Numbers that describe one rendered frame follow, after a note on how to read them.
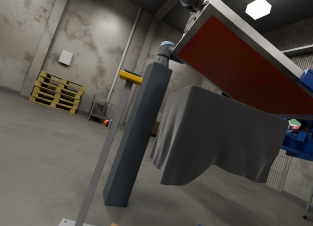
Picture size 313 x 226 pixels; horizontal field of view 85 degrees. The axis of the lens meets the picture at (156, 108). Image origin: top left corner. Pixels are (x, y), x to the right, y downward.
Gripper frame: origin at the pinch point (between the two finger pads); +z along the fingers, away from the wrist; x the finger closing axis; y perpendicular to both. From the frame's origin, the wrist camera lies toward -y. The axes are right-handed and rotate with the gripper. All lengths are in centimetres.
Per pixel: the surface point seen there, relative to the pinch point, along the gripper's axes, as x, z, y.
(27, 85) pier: 344, 187, 586
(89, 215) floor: -16, 126, 32
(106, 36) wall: 251, -147, 650
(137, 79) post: 9.0, 36.1, 5.6
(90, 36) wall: 297, -104, 637
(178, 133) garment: -18, 49, -22
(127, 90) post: 10.3, 44.0, 10.1
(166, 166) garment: -22, 63, -21
